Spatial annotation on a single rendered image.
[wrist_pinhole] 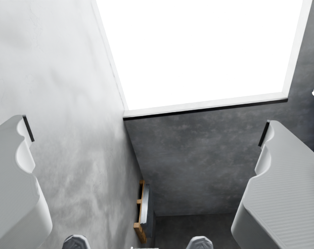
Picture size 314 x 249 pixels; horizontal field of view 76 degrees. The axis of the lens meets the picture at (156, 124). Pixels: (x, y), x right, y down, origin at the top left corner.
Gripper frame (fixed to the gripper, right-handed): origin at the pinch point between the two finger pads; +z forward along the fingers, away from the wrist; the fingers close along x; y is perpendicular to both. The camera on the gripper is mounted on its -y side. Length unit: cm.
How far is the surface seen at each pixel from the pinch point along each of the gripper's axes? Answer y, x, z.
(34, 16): 9, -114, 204
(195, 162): 339, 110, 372
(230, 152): 298, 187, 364
